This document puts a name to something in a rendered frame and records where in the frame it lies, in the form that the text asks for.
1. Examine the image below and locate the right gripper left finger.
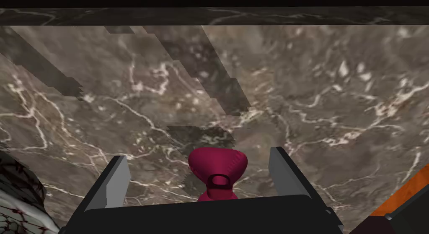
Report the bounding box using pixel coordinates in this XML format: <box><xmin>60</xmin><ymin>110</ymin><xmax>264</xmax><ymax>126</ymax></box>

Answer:
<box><xmin>83</xmin><ymin>155</ymin><xmax>131</xmax><ymax>212</ymax></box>

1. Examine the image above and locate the orange and black book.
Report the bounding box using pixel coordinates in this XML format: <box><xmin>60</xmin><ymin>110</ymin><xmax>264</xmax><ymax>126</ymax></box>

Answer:
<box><xmin>348</xmin><ymin>163</ymin><xmax>429</xmax><ymax>234</ymax></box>

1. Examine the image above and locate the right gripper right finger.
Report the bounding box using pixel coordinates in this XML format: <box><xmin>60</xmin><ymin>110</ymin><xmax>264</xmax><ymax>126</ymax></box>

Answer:
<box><xmin>268</xmin><ymin>146</ymin><xmax>313</xmax><ymax>197</ymax></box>

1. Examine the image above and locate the crimson mug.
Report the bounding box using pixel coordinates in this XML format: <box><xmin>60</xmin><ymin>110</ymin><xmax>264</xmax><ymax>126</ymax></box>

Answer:
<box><xmin>188</xmin><ymin>146</ymin><xmax>248</xmax><ymax>203</ymax></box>

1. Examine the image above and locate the white patterned bowl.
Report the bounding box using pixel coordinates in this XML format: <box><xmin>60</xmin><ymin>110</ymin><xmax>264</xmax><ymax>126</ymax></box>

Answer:
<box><xmin>0</xmin><ymin>150</ymin><xmax>60</xmax><ymax>234</ymax></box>

